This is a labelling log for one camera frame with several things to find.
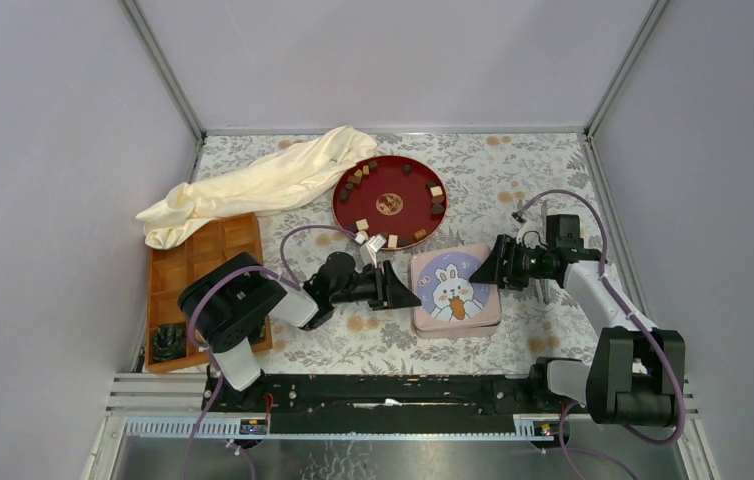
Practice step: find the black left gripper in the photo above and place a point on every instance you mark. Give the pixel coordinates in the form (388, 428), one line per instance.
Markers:
(388, 291)

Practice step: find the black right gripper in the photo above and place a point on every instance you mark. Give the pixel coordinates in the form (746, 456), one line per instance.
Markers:
(493, 271)

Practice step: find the silver tin lid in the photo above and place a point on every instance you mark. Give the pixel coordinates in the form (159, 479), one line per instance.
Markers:
(440, 278)

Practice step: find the silver metal tongs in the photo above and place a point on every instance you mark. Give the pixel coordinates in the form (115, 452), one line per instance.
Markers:
(543, 284)

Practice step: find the pink tin with white dividers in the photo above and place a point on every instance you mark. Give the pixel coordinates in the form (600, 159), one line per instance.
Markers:
(428, 327)

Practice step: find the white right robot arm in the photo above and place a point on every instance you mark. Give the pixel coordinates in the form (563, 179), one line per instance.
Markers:
(635, 377)

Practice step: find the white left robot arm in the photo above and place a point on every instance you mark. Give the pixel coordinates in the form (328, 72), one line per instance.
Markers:
(230, 303)

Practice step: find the red round tray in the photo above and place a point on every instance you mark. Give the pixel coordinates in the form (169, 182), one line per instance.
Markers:
(396, 196)

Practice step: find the cream cloth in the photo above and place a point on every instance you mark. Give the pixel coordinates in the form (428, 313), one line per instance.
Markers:
(287, 179)

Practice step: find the black paper cup liners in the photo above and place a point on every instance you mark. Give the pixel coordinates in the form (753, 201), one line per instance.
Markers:
(168, 342)

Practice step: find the wooden compartment tray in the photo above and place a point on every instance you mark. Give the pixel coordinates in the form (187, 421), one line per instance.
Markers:
(171, 271)

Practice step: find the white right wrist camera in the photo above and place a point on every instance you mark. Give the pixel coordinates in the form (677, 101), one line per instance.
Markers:
(529, 233)

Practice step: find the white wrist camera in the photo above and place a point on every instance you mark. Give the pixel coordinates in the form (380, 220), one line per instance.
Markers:
(529, 233)
(369, 246)

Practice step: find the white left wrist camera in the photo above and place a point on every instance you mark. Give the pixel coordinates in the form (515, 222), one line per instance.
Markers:
(369, 246)

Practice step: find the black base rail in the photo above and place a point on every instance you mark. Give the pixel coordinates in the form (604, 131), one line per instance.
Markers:
(326, 405)

